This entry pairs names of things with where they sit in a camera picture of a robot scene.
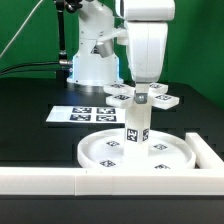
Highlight white L-shaped border fence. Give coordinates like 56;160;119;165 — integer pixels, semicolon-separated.
0;133;224;196

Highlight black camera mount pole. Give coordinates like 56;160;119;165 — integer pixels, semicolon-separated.
53;0;82;81

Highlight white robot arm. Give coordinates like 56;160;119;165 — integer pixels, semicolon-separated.
68;0;175;104

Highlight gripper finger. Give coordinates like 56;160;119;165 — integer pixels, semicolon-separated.
134;83;149;104

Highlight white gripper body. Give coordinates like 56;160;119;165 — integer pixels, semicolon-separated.
96;20;170;85

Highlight black cables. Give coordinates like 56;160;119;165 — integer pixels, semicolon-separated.
0;61;63;77

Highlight white round table top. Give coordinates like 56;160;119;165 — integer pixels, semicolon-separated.
77;128;196;170

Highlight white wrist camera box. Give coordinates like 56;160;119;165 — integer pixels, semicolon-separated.
115;0;175;21

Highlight white marker sheet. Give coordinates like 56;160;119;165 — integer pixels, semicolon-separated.
46;106;125;123

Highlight grey thin cable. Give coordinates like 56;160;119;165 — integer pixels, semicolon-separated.
0;0;44;58

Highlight white cross-shaped table base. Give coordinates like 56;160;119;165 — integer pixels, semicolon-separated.
103;83;179;109

